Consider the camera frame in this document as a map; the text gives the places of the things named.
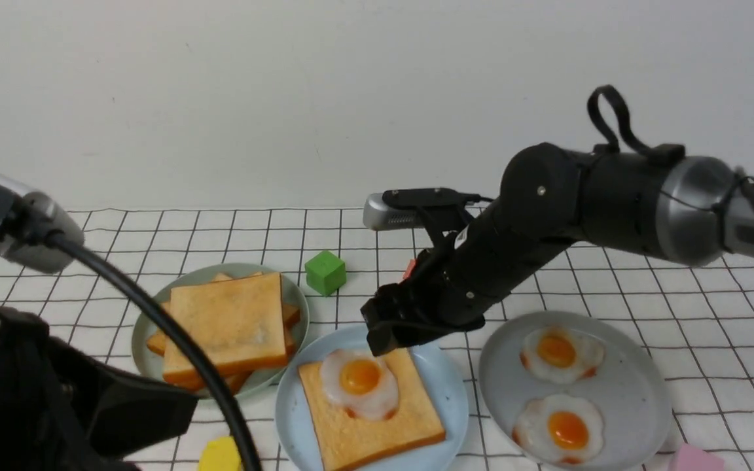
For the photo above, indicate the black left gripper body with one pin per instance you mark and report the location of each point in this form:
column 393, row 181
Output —
column 40, row 375

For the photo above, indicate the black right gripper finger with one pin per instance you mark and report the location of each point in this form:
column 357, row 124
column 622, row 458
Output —
column 386, row 336

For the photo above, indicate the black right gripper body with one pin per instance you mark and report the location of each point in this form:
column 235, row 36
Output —
column 455, row 283

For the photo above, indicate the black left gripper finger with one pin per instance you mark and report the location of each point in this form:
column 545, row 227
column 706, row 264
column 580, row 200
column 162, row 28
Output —
column 103, row 412

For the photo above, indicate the fried egg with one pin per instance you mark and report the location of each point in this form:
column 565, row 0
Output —
column 359, row 384
column 560, row 429
column 560, row 355

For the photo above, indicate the toast slice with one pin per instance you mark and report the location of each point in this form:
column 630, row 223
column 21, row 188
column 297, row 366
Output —
column 347, row 443
column 235, row 382
column 237, row 323
column 291, row 315

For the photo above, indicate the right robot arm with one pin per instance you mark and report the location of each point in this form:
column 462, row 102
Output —
column 686, row 210

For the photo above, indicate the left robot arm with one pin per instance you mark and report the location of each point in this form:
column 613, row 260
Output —
column 31, row 224

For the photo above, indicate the orange cube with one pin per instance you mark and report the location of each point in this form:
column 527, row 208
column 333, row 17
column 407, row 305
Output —
column 409, row 269

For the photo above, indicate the light blue plate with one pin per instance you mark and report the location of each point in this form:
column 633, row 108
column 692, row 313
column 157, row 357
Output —
column 440, row 378

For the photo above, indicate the green cube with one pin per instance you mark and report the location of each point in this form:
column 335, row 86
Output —
column 326, row 273

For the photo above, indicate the yellow cube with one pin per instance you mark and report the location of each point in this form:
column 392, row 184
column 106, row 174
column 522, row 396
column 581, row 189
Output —
column 220, row 454

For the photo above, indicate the grey plate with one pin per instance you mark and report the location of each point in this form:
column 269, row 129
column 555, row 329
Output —
column 627, row 388

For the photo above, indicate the pink cube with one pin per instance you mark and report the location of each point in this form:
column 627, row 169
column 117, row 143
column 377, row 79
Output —
column 690, row 458

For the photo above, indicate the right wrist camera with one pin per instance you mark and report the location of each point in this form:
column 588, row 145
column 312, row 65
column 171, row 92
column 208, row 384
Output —
column 439, row 208

